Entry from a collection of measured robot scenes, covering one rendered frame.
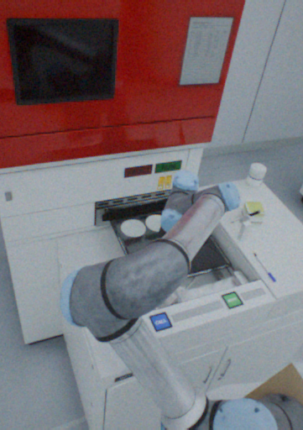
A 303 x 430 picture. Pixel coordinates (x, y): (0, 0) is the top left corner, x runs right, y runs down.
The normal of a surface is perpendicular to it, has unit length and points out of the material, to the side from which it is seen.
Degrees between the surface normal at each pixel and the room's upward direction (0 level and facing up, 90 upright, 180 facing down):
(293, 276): 0
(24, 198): 90
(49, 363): 0
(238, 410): 43
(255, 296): 0
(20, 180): 90
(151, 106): 91
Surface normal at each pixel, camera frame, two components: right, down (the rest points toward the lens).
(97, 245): 0.11, -0.75
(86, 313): -0.41, 0.44
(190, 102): 0.38, 0.65
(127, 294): -0.08, 0.07
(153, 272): 0.25, -0.33
